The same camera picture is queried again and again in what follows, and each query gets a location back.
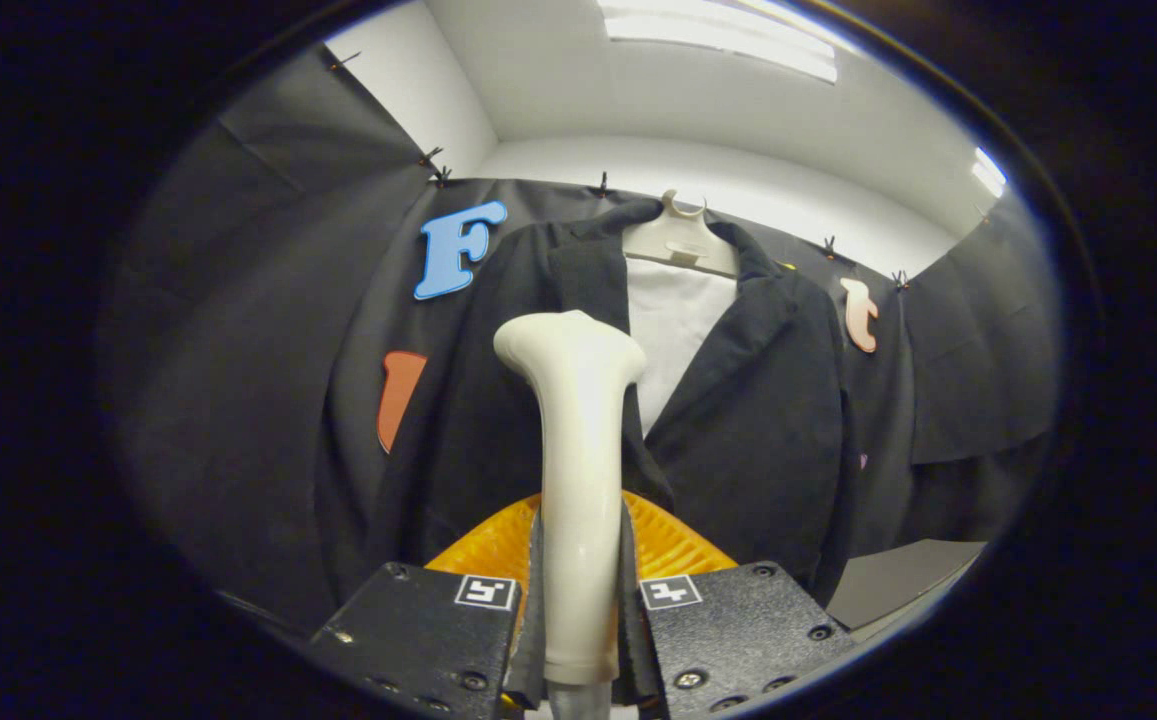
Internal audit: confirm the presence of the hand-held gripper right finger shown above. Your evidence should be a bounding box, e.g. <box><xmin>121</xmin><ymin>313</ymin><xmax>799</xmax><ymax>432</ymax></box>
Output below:
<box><xmin>620</xmin><ymin>490</ymin><xmax>859</xmax><ymax>719</ymax></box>

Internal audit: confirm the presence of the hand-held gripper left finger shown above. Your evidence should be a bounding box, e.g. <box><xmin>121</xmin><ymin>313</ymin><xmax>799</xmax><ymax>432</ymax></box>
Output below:
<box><xmin>308</xmin><ymin>492</ymin><xmax>545</xmax><ymax>719</ymax></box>

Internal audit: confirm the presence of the white garment steamer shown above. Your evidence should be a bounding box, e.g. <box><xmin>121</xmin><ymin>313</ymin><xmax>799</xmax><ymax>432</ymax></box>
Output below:
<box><xmin>493</xmin><ymin>310</ymin><xmax>649</xmax><ymax>720</ymax></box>

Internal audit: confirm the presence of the black suit jacket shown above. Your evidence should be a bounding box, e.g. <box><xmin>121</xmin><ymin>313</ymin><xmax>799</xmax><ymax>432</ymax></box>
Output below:
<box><xmin>316</xmin><ymin>198</ymin><xmax>854</xmax><ymax>606</ymax></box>

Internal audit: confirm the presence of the white shirt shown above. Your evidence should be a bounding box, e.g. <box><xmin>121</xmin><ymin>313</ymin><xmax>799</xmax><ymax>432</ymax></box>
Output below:
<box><xmin>626</xmin><ymin>258</ymin><xmax>739</xmax><ymax>438</ymax></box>

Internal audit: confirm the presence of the white plastic clothes hanger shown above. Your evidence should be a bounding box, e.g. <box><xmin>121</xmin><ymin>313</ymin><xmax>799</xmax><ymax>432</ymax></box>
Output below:
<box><xmin>621</xmin><ymin>190</ymin><xmax>742</xmax><ymax>278</ymax></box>

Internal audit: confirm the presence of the grey and beige cabinet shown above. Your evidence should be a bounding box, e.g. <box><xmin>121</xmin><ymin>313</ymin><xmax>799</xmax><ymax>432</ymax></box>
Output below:
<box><xmin>826</xmin><ymin>538</ymin><xmax>987</xmax><ymax>633</ymax></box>

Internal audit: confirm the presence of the black backdrop cloth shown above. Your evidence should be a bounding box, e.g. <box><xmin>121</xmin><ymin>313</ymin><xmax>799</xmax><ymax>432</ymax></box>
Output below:
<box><xmin>103</xmin><ymin>45</ymin><xmax>1064</xmax><ymax>641</ymax></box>

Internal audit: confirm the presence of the small ceiling light panel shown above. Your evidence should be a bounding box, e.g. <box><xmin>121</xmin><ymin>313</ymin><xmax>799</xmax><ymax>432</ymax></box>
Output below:
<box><xmin>971</xmin><ymin>147</ymin><xmax>1007</xmax><ymax>199</ymax></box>

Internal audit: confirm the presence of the large ceiling light panel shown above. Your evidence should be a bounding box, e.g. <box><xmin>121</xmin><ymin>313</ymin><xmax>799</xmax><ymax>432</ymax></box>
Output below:
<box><xmin>596</xmin><ymin>0</ymin><xmax>839</xmax><ymax>84</ymax></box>

